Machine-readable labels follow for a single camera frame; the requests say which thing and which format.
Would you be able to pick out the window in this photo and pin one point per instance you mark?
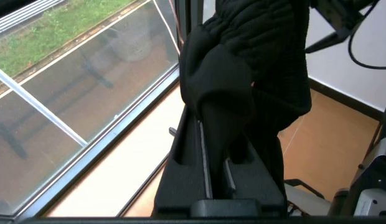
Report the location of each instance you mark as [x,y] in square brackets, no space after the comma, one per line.
[102,146]

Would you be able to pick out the black shorts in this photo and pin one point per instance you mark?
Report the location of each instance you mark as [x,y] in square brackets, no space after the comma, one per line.
[242,46]

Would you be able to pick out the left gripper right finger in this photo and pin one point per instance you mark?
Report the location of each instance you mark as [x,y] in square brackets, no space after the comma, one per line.
[258,183]

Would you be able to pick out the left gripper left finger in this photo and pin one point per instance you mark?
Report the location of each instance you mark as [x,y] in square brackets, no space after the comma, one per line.
[180,180]

